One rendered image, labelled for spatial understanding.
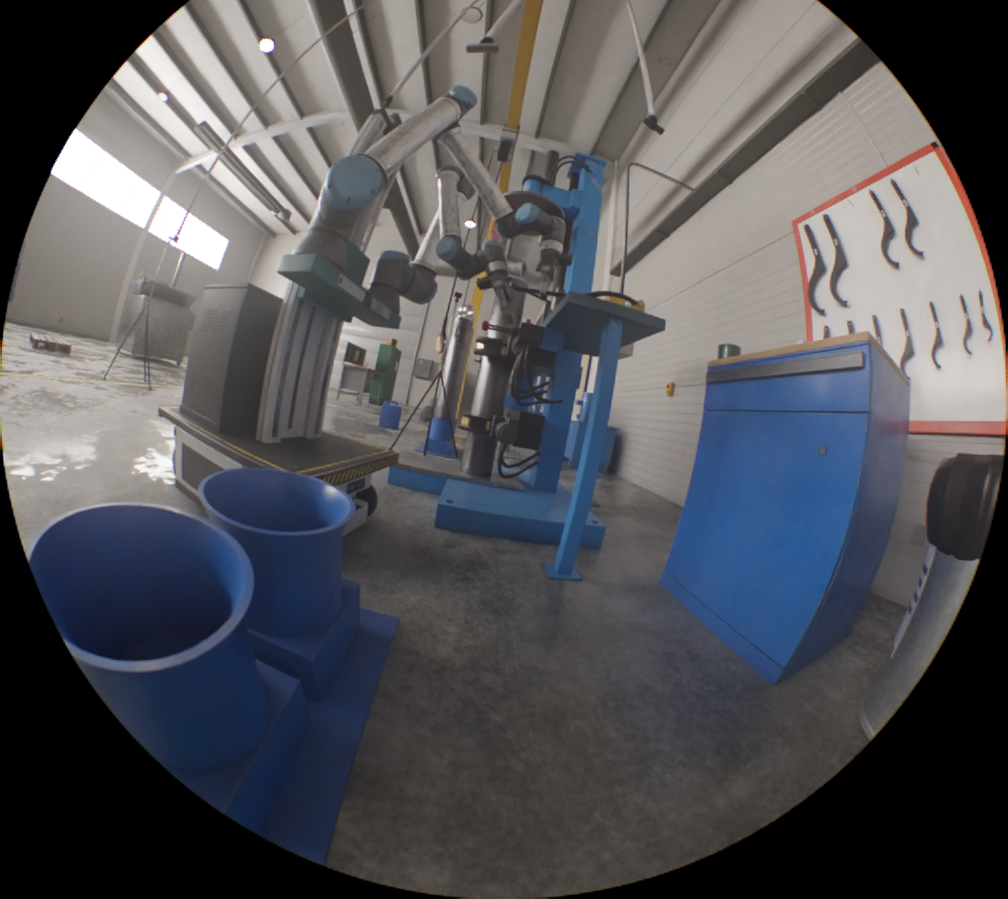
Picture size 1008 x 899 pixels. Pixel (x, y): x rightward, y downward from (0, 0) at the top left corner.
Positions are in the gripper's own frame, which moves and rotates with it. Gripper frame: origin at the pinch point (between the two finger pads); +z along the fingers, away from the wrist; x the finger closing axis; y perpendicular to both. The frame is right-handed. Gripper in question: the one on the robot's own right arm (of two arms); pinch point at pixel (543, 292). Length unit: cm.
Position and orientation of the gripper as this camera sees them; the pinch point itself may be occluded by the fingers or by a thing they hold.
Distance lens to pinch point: 124.4
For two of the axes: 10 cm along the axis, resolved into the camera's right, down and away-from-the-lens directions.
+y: -9.7, -1.8, 1.7
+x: -1.6, -0.8, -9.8
